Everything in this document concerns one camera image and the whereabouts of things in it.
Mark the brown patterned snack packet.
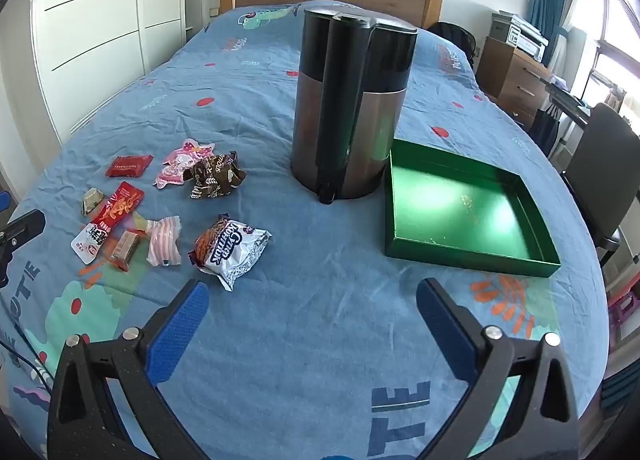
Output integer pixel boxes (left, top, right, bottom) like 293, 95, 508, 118
182, 151, 247, 200

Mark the green shallow box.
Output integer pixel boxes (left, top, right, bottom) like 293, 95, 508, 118
384, 137, 562, 278

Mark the black copper kettle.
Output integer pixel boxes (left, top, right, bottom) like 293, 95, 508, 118
290, 6, 418, 205

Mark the pink plastic stool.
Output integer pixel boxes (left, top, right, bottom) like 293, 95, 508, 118
607, 285, 640, 341

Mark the window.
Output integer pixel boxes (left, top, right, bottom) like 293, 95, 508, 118
570, 0, 640, 111

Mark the dark hanging bag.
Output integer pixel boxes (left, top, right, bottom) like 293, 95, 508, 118
527, 107, 561, 156

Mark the small red packet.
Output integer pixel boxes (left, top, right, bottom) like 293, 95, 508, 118
105, 154, 154, 178

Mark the grey printer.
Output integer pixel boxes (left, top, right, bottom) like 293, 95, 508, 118
490, 11, 550, 61

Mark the small clear snack packet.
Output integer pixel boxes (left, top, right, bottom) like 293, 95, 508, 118
146, 215, 182, 268

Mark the blue printed bed sheet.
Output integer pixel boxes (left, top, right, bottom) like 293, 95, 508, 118
0, 2, 613, 460

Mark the wooden dresser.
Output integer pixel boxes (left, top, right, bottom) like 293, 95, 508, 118
475, 36, 551, 128

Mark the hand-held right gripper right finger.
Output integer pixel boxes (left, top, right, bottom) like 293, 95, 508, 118
416, 277, 583, 460

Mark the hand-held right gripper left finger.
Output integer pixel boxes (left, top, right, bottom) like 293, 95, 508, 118
47, 279, 211, 460

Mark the clear wafer bar packet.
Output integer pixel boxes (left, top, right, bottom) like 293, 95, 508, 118
107, 212, 151, 272

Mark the small beige snack packet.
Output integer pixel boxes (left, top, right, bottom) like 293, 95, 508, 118
81, 188, 106, 216

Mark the teal curtain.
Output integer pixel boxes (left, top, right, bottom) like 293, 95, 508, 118
527, 0, 573, 68

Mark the grey office chair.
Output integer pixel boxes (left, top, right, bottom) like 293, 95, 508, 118
560, 102, 640, 266

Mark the black backpack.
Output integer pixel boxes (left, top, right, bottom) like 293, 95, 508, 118
427, 21, 481, 68

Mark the white wardrobe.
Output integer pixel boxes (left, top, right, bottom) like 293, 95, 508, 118
30, 0, 188, 146

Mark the white and orange snack bag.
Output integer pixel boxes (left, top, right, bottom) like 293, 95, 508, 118
188, 213, 273, 292

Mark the long red and white packet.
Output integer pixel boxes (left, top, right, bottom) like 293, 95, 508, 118
70, 181, 146, 265

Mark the black cable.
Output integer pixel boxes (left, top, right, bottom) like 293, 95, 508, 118
0, 342, 56, 393

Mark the pink cartoon snack packet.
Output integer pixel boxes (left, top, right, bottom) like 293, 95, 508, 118
152, 138, 216, 189

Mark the grey desk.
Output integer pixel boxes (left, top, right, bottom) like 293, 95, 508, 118
542, 75, 608, 126

